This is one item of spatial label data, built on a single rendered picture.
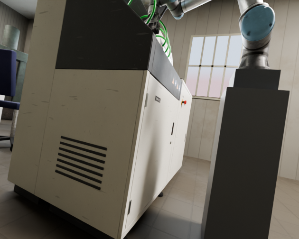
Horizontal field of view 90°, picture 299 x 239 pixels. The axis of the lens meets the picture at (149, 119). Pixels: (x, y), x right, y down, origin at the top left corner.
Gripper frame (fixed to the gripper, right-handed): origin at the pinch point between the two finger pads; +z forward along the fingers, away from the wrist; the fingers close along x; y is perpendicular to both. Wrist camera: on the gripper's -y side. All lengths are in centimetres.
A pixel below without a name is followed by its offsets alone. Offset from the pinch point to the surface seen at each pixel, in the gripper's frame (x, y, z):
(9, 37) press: 121, -483, -112
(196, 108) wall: 225, 16, 12
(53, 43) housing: -35, -41, 16
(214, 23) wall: 225, 26, -164
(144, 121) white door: -30, 22, 53
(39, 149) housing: -35, -38, 78
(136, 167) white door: -31, 22, 73
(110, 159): -35, 10, 72
